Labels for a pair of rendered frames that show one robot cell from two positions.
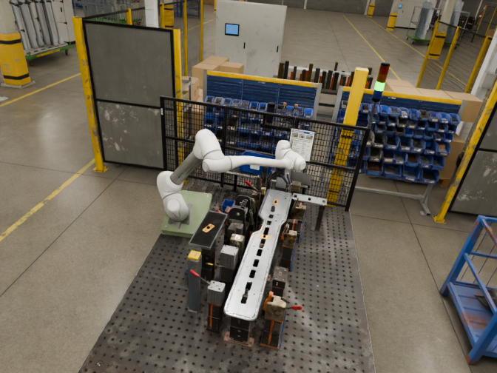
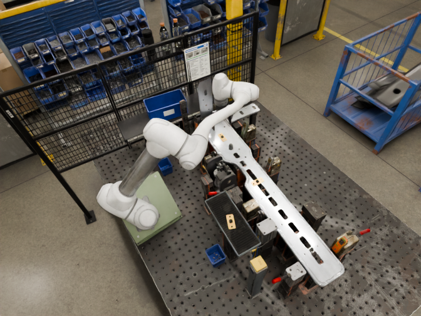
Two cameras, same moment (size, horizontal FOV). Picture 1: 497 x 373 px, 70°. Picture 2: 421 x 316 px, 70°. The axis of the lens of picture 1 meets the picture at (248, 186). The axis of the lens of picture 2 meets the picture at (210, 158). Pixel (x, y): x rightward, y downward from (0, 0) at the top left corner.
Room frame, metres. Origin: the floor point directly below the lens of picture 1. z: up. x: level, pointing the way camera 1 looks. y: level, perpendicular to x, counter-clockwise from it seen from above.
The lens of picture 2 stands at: (1.24, 0.73, 2.63)
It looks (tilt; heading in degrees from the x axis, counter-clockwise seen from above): 51 degrees down; 325
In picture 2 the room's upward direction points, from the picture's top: 5 degrees counter-clockwise
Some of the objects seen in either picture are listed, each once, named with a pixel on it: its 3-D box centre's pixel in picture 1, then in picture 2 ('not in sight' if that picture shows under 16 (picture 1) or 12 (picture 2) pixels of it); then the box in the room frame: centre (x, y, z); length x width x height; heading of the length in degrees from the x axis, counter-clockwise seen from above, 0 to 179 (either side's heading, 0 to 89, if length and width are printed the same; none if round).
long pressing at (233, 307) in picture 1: (265, 239); (260, 184); (1.95, -0.15, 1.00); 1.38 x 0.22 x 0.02; 169
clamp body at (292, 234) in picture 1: (287, 250); (272, 175); (1.99, -0.33, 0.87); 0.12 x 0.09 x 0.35; 79
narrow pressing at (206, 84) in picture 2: (284, 169); (205, 99); (2.68, -0.29, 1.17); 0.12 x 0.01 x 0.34; 79
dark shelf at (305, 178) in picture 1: (262, 172); (174, 111); (2.89, -0.12, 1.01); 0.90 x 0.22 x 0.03; 79
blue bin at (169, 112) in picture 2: (257, 163); (166, 106); (2.90, -0.06, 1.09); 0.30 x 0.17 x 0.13; 73
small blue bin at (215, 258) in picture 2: not in sight; (215, 256); (1.84, 0.33, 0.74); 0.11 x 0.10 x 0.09; 169
